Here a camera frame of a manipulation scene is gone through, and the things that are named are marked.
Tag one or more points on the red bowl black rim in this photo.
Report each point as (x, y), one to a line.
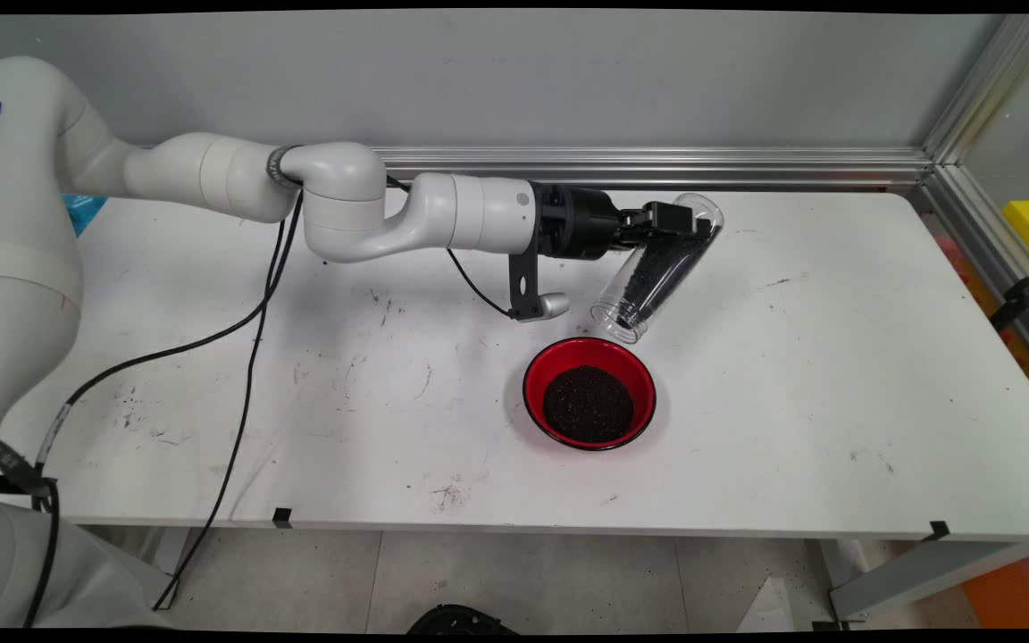
(555, 357)

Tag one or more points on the orange box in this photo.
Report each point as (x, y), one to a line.
(1019, 589)

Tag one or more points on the black round floor object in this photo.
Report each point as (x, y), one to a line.
(461, 621)

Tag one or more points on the long aluminium frame rail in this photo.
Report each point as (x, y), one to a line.
(747, 165)

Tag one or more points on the black table edge clip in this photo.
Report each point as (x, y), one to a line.
(939, 530)
(282, 517)

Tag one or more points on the grey table leg brace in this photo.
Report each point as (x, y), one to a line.
(925, 572)

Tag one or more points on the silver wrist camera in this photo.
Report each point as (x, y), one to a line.
(555, 306)

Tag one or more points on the aluminium frame post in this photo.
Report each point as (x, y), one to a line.
(983, 85)

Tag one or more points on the black camera bracket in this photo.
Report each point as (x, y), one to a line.
(523, 286)

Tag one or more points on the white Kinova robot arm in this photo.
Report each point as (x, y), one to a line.
(479, 214)

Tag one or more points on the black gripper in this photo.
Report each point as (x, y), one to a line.
(577, 223)

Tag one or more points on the large black granules pile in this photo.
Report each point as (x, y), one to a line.
(588, 406)

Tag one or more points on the clear plastic jar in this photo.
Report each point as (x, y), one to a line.
(675, 268)

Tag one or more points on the blue water bottle pack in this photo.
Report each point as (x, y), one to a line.
(86, 210)

